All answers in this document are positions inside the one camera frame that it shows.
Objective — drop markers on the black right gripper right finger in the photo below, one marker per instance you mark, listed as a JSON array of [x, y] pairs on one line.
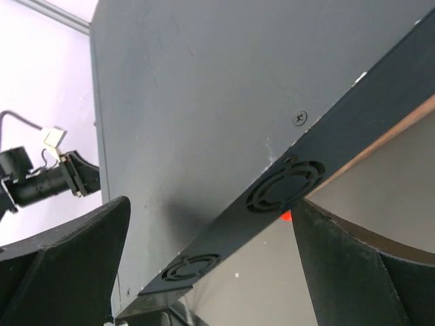
[[358, 277]]

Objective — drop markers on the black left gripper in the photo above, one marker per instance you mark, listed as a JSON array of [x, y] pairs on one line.
[[81, 176]]

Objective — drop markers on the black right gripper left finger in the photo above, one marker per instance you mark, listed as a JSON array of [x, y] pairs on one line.
[[65, 275]]

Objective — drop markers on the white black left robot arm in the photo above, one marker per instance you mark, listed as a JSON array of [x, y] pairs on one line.
[[21, 186]]

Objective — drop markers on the wooden base board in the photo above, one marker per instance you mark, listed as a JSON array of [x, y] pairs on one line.
[[416, 115]]

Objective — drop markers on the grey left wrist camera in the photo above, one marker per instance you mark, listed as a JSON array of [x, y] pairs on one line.
[[52, 138]]

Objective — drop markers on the dark blue network switch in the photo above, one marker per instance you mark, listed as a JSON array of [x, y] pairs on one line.
[[215, 117]]

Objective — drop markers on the aluminium frame rail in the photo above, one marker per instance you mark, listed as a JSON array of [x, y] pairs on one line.
[[59, 15]]

